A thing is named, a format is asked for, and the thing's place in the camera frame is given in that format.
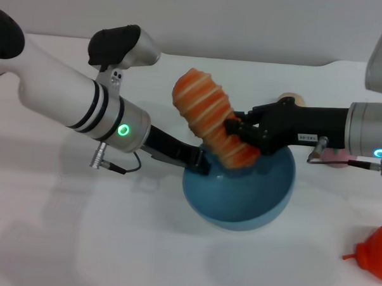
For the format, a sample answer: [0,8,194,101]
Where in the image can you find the pink peach bun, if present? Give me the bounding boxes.
[319,147,358,170]

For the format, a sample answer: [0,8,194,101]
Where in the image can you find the arm connector cable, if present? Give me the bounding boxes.
[305,135,382,177]
[88,141,143,176]

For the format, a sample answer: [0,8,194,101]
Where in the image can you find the red orange plastic toy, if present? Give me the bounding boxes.
[341,221,382,283]

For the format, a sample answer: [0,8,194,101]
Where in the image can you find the long rectangular toast bread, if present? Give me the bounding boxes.
[169,66,265,170]

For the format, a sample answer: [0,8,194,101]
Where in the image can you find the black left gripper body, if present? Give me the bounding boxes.
[141,124,205,170]

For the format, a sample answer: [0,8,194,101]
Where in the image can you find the left arm connector cable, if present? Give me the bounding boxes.
[88,141,143,176]

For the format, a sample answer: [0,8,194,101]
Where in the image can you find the beige round bun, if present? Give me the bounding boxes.
[276,92,307,107]

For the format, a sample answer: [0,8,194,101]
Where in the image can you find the right arm connector cable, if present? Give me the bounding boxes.
[305,135,382,177]

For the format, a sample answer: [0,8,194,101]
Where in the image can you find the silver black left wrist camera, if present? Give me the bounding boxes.
[87,22,163,75]

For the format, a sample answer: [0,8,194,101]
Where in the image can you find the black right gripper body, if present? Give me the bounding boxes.
[249,94,351,160]

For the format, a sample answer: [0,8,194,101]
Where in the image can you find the blue bowl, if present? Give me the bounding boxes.
[180,139,298,234]

